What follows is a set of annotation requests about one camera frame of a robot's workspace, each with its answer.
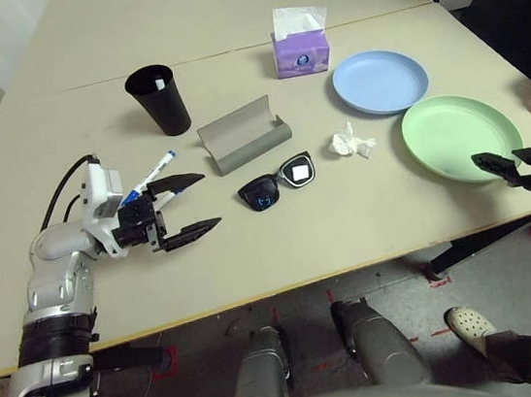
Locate black table leg bar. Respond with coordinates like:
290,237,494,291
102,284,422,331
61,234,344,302
89,341,169,377
423,212,531,276

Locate light blue plate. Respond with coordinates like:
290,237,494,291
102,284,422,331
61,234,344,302
328,44,434,123

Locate white tissue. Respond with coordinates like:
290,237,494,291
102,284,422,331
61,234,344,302
324,118,379,164

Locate black sunglasses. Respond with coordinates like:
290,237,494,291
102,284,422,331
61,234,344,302
232,150,320,216

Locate thick white marker blue cap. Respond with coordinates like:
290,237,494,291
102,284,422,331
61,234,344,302
116,149,183,209

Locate grey glasses case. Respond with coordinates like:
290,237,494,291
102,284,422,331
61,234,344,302
192,91,298,181

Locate thin white floor cable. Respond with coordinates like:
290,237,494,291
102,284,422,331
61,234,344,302
100,369,155,397

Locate grey robot left leg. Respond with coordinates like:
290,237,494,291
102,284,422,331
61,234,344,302
216,323,292,397

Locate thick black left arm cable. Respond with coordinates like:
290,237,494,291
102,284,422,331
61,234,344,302
33,152,107,234

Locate white clog shoe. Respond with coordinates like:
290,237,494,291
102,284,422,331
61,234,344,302
444,302,500,361

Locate grey robot leg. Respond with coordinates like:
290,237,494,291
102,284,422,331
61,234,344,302
330,289,433,395
216,323,292,397

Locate grey robot right leg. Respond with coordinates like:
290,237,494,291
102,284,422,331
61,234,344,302
330,289,433,395

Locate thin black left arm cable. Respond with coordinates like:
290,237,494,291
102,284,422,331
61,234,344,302
60,195,88,222

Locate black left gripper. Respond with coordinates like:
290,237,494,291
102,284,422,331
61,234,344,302
106,169,226,260

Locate purple tissue box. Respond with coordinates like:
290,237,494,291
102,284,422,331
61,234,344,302
267,2,336,82

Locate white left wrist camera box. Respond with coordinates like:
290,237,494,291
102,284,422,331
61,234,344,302
73,157,129,236

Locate black plastic cup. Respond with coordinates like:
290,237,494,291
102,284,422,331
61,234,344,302
122,60,194,143

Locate light green plate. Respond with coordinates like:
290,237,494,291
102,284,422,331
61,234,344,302
398,85,529,194

